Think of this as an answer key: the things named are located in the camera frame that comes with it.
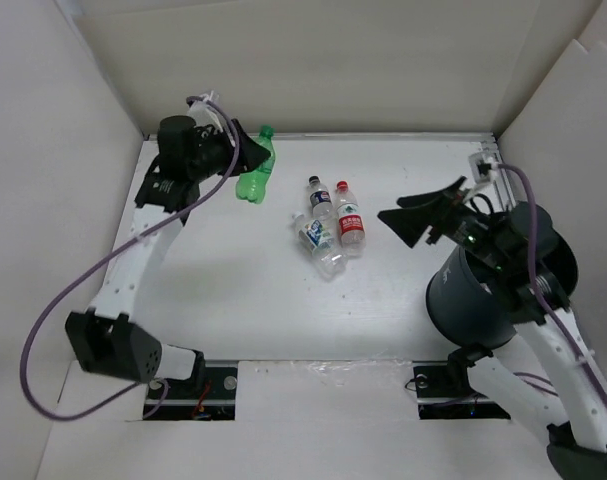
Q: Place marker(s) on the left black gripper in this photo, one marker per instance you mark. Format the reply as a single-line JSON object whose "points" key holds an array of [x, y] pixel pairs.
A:
{"points": [[250, 155]]}

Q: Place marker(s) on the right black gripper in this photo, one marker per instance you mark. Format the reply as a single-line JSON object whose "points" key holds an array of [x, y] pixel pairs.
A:
{"points": [[409, 222]]}

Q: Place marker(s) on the green plastic bottle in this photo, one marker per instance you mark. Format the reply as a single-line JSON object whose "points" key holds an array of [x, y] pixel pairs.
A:
{"points": [[252, 186]]}

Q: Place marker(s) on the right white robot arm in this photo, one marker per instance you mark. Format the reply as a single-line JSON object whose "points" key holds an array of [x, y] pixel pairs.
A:
{"points": [[546, 377]]}

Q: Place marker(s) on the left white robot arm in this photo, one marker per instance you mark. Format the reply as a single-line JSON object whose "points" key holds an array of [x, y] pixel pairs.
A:
{"points": [[106, 338]]}

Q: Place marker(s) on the dark blue round bin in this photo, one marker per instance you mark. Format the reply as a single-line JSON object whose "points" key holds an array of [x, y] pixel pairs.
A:
{"points": [[472, 303]]}

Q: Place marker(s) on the clear bottle red cap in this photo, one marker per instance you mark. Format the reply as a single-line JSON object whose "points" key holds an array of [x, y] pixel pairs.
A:
{"points": [[350, 223]]}

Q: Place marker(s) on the clear bottle black cap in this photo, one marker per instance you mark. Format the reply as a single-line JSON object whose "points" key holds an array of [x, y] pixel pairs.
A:
{"points": [[320, 199]]}

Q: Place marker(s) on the clear bottle blue white label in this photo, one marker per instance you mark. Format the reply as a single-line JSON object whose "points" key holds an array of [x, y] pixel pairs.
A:
{"points": [[320, 244]]}

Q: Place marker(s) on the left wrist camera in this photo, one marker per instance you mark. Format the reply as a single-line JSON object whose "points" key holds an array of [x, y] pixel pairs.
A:
{"points": [[200, 111]]}

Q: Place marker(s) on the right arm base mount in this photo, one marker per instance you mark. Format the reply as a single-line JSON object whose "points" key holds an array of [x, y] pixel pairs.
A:
{"points": [[440, 396]]}

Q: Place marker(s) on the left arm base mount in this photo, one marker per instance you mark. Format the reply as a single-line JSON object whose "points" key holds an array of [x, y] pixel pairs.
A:
{"points": [[213, 400]]}

